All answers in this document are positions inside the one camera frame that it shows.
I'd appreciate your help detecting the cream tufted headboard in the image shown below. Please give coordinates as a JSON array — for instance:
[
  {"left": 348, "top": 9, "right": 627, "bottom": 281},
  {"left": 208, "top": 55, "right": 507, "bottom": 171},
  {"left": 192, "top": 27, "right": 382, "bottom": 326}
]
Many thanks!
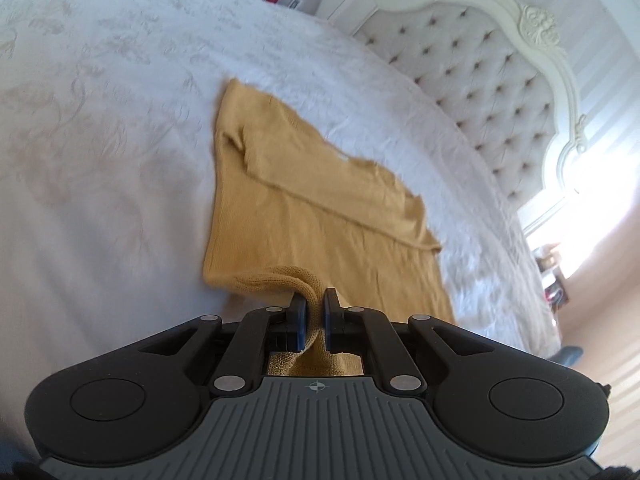
[{"left": 317, "top": 0, "right": 588, "bottom": 241}]

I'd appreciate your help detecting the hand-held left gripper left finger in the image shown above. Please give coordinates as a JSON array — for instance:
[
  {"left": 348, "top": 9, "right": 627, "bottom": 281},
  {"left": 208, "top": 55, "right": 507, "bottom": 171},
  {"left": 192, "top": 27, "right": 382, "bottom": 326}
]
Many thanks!
[{"left": 115, "top": 294, "right": 307, "bottom": 395}]

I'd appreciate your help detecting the dark picture frame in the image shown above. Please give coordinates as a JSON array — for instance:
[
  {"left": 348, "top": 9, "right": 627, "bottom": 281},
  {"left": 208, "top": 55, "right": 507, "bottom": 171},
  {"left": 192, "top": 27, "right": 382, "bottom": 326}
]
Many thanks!
[{"left": 545, "top": 280, "right": 571, "bottom": 307}]

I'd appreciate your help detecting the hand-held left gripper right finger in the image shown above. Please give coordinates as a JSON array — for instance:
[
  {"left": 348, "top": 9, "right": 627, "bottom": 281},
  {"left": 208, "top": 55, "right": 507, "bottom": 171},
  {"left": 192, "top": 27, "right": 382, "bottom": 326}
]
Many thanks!
[{"left": 323, "top": 287, "right": 521, "bottom": 396}]

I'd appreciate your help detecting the yellow knit sweater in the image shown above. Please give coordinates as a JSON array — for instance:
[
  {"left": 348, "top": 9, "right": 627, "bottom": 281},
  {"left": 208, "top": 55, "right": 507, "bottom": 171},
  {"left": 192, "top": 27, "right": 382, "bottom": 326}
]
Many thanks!
[{"left": 201, "top": 78, "right": 457, "bottom": 377}]

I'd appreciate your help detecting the white floral bedspread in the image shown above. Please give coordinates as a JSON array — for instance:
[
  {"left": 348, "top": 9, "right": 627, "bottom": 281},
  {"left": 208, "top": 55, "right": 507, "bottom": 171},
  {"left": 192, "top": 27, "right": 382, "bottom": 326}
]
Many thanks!
[{"left": 0, "top": 0, "right": 563, "bottom": 411}]

